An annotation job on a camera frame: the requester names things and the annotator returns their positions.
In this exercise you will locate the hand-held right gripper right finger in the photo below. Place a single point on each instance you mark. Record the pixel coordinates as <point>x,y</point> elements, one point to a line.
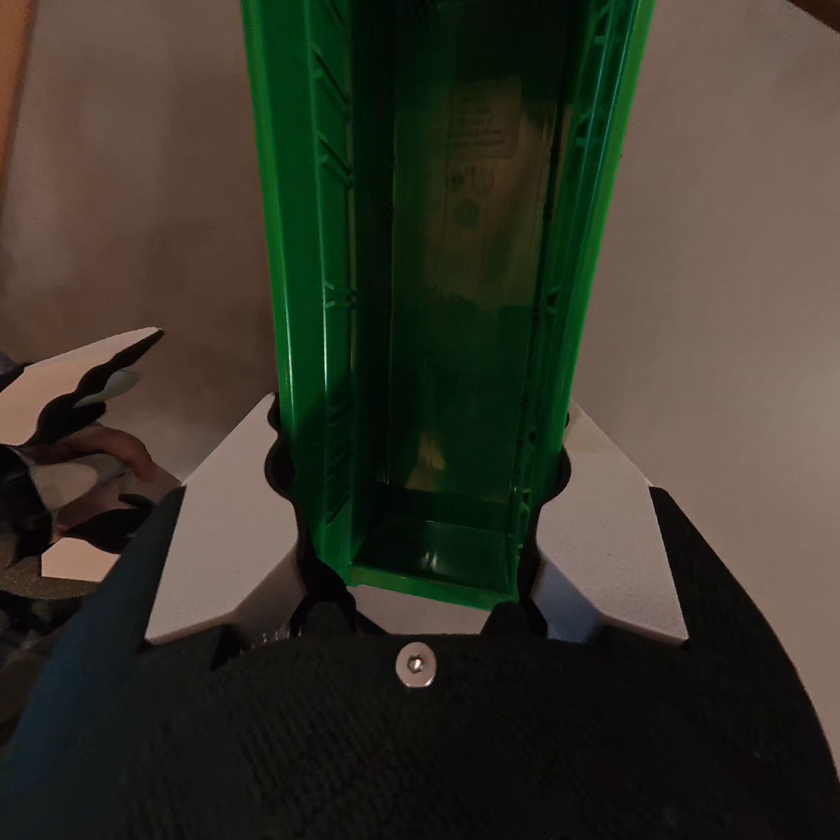
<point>610,538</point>

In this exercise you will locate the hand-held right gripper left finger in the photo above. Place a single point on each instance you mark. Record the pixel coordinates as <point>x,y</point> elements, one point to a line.
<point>223,538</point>

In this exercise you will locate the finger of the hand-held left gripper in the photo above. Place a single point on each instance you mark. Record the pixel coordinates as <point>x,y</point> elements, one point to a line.
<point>79,561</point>
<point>59,384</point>

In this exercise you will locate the green plastic bin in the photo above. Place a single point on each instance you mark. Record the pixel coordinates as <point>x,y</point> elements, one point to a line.
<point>459,262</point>

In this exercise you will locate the person's left hand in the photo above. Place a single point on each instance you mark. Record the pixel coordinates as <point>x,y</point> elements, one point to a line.
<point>111,446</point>

